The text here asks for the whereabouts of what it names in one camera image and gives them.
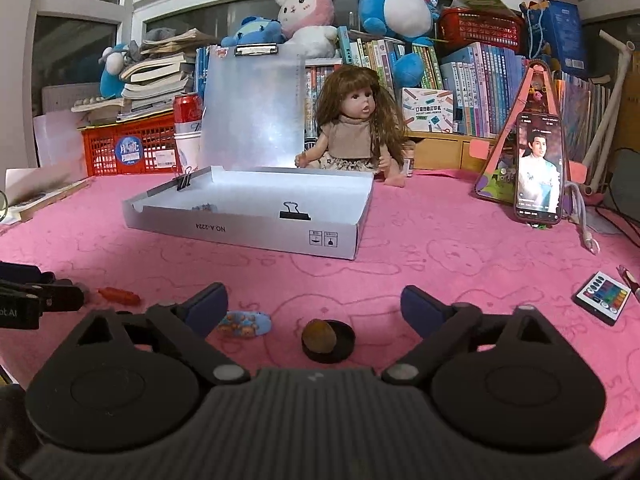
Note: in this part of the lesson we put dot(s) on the black binder clip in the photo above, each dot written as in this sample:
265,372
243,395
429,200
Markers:
183,182
295,215

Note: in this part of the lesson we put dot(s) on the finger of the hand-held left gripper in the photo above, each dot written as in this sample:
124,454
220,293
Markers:
25,271
60,297

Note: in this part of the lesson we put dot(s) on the white cardboard box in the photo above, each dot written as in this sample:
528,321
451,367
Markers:
250,227

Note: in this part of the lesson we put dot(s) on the red soda can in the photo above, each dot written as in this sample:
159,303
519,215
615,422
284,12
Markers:
187,112

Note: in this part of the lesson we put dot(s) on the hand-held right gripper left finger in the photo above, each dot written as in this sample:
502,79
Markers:
207,310

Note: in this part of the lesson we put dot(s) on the pink printed blanket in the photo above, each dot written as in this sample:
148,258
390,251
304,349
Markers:
450,270

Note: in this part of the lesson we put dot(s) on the white patterned carton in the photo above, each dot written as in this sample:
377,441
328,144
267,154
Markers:
427,110

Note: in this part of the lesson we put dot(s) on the red basket with round sticker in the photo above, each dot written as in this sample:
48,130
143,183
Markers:
100,152

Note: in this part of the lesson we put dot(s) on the large blue plush toy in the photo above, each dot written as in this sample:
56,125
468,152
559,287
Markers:
395,10

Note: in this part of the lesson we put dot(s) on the long-haired doll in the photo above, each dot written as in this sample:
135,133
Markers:
350,130

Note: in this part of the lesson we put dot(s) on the white paper cup stack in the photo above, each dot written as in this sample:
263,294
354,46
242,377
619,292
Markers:
187,152

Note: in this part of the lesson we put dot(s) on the red plastic basket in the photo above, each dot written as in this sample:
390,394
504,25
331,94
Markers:
480,30

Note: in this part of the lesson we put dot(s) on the pink bunny plush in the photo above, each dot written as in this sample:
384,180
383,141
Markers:
305,15

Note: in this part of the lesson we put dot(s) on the blue carton box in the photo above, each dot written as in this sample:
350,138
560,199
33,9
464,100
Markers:
560,35

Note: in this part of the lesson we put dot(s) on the small blue plush toy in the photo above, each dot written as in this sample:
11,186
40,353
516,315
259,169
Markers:
255,30

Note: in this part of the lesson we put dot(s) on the clear plastic clipboard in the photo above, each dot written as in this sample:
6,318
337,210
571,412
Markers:
250,110

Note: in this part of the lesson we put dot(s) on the blue and white plush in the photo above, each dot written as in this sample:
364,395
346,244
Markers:
110,67

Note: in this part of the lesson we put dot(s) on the green booklet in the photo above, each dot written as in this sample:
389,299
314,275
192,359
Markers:
485,0

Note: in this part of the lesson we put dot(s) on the row of standing books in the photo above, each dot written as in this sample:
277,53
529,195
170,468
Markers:
475,90

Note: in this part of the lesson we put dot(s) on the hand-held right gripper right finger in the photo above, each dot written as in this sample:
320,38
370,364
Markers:
420,310

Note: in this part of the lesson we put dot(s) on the stack of books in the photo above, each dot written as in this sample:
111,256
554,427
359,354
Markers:
150,75

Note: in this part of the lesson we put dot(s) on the small bottle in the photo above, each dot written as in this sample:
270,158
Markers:
409,162

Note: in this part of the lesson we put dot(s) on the smartphone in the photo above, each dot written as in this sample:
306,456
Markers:
540,170

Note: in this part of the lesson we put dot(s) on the wooden drawer organizer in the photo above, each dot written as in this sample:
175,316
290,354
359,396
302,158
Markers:
440,152

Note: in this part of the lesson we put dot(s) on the brown walnut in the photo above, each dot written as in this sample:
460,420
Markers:
319,335

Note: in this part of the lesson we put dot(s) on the white plastic pipe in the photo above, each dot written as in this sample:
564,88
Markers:
607,125

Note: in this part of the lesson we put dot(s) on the red hair clip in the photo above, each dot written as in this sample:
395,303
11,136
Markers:
120,295

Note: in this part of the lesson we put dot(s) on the blue oval bear hair clip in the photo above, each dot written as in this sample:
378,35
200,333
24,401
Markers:
247,324

